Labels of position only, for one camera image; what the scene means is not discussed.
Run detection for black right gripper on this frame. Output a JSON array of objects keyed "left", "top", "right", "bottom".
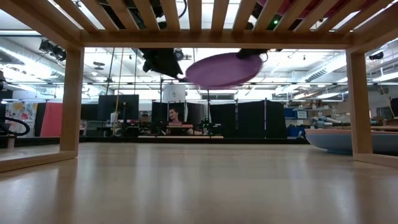
[{"left": 236, "top": 14, "right": 282, "bottom": 60}]

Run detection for purple plate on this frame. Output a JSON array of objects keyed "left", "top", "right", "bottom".
[{"left": 185, "top": 52, "right": 264, "bottom": 90}]

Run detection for magenta plate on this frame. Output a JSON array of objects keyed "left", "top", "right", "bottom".
[{"left": 257, "top": 0, "right": 383, "bottom": 20}]

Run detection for slatted wooden shelf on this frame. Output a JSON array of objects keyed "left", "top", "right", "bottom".
[{"left": 0, "top": 0, "right": 398, "bottom": 174}]

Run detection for white cylindrical tank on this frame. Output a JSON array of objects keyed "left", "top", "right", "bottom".
[{"left": 162, "top": 83, "right": 187, "bottom": 103}]

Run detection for person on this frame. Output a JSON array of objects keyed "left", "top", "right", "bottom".
[{"left": 167, "top": 107, "right": 187, "bottom": 126}]

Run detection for black monitor screen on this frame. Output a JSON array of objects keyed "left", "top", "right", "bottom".
[{"left": 98, "top": 94, "right": 140, "bottom": 122}]

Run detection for wide black partition panel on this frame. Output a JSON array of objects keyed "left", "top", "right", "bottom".
[{"left": 208, "top": 99, "right": 287, "bottom": 139}]

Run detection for blue bin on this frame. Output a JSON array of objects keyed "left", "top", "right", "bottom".
[{"left": 284, "top": 107, "right": 309, "bottom": 119}]

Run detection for black ceiling spotlight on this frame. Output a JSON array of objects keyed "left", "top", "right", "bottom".
[
  {"left": 39, "top": 39, "right": 67, "bottom": 62},
  {"left": 368, "top": 51, "right": 385, "bottom": 62}
]

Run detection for pale pink plate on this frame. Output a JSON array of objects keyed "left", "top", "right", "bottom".
[{"left": 304, "top": 128, "right": 398, "bottom": 156}]

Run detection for red panel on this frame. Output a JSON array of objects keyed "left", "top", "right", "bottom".
[{"left": 39, "top": 101, "right": 63, "bottom": 138}]

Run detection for colourful poster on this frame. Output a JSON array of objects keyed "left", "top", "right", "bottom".
[{"left": 5, "top": 102, "right": 39, "bottom": 138}]

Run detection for black cable loop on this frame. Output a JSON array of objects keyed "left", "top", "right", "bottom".
[{"left": 0, "top": 116, "right": 31, "bottom": 137}]

